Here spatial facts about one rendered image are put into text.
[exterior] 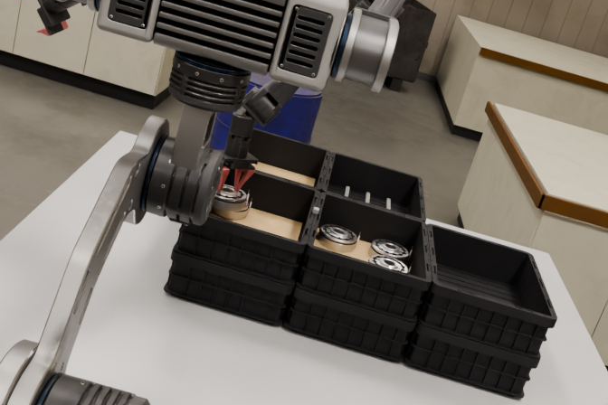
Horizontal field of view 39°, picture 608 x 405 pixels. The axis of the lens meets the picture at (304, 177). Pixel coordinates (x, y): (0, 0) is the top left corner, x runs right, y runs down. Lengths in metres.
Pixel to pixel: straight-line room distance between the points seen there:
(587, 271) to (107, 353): 2.47
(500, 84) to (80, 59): 3.57
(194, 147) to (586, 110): 6.41
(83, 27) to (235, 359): 4.17
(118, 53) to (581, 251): 3.32
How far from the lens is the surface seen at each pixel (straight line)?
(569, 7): 9.79
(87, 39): 5.84
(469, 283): 2.32
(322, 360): 1.99
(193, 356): 1.87
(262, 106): 2.06
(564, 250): 3.78
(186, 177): 1.50
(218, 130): 4.24
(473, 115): 7.55
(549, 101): 7.62
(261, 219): 2.29
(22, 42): 6.02
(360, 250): 2.28
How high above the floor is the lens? 1.69
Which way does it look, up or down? 19 degrees down
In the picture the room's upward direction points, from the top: 16 degrees clockwise
